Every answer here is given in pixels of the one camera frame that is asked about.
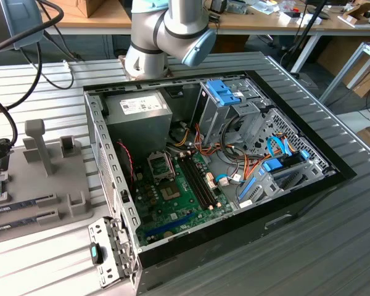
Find CPU socket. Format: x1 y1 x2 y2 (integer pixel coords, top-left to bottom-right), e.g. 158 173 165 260
158 179 183 202

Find dark RAM stick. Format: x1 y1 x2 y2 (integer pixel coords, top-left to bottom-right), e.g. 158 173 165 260
0 199 39 216
0 215 41 234

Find grey parts rack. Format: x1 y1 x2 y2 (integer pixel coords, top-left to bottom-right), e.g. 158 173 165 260
0 118 96 247

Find black latch blue tab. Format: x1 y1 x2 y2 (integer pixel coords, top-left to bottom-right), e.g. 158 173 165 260
89 242 105 266

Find black case fan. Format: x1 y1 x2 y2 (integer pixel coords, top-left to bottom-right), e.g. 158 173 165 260
115 140 135 186

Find grey power supply unit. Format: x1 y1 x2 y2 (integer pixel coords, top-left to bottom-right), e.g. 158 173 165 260
102 89 174 161

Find blue expansion slot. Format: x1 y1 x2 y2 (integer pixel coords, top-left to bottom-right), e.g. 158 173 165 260
144 212 195 238

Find green motherboard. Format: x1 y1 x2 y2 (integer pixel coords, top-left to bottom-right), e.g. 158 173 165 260
131 150 235 247

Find black RAM slot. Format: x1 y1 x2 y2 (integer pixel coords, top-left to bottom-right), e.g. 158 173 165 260
177 155 211 211
184 154 220 209

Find brown cardboard box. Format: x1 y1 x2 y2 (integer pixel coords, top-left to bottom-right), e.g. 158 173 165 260
69 0 107 19

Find grey metal drive cage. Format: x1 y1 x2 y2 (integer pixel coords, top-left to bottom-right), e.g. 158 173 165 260
191 76 271 149

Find blue plastic bay lever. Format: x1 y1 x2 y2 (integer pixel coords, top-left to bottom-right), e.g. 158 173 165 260
237 176 257 202

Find grey metal disk bay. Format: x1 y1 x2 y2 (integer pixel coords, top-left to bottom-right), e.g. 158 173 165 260
236 147 339 210

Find black disk blue carrier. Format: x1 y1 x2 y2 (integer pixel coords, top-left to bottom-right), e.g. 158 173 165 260
261 149 311 173

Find black open PC case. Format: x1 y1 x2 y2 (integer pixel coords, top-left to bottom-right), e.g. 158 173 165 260
81 70 358 294

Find black stand pole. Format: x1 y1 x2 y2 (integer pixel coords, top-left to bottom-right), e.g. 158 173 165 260
280 0 329 59

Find white small boxes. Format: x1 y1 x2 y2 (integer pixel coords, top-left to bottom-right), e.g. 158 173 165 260
279 11 323 26

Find wooden desk white legs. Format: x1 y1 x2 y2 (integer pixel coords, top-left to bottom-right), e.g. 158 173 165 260
217 0 370 73

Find flat brown cardboard sheets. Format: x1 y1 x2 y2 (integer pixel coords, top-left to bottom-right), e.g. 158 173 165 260
342 55 370 99

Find small open cardboard box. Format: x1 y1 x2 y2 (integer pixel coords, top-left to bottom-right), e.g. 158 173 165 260
342 2 370 19

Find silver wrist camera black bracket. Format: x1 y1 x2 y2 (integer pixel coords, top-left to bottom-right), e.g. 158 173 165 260
0 138 13 178

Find thick black camera cable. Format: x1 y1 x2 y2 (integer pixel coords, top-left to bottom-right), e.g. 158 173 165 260
0 89 19 147
0 0 65 58

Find grey metal slot bracket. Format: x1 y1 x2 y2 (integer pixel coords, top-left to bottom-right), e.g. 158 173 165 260
88 215 140 289

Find red black twisted wire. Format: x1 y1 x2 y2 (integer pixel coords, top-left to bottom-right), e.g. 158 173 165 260
116 139 135 186

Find light blue thin wire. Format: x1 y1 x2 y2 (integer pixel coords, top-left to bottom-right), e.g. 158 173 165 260
215 173 245 186

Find orange wire bundle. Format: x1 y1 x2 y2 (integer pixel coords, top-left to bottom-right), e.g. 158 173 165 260
194 123 268 187

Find blue flat data wire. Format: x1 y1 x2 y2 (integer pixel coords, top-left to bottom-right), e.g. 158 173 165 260
266 134 290 160
282 135 298 155

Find aluminium profile frame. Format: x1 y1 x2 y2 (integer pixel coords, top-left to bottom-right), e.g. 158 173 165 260
319 41 370 105

